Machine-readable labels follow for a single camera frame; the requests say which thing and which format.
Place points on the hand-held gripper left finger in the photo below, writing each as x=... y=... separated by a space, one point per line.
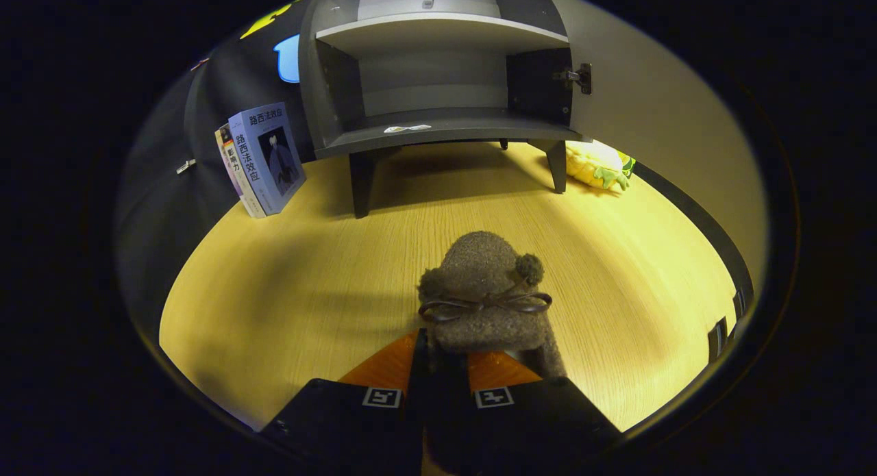
x=415 y=421

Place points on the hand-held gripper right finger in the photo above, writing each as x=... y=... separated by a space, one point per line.
x=534 y=421

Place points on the brown fuzzy shoe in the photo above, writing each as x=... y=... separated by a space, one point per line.
x=479 y=270

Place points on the grey shoe cabinet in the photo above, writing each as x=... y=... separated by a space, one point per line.
x=438 y=130

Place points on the beige shoe cabinet door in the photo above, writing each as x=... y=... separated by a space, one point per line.
x=658 y=120

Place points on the black door hinge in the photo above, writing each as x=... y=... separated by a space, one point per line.
x=582 y=77

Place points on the yellow plush toy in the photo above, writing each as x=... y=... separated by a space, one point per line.
x=595 y=166

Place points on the blue cover book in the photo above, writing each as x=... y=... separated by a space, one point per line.
x=270 y=154

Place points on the yellow spine book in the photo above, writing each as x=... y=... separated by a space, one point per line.
x=236 y=171

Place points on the white clip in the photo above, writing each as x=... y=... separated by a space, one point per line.
x=185 y=166

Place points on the black backdrop cloth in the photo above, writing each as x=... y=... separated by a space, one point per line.
x=171 y=120

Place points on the red clip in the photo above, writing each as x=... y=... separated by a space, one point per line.
x=199 y=64

